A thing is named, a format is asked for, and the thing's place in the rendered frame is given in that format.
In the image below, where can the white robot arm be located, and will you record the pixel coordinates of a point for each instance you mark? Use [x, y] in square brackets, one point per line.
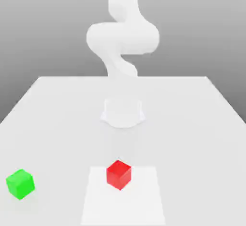
[123, 38]

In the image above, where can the small red cube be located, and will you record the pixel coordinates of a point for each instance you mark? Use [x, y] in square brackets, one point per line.
[118, 175]

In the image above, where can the small green cube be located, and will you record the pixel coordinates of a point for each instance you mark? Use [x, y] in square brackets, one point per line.
[20, 184]

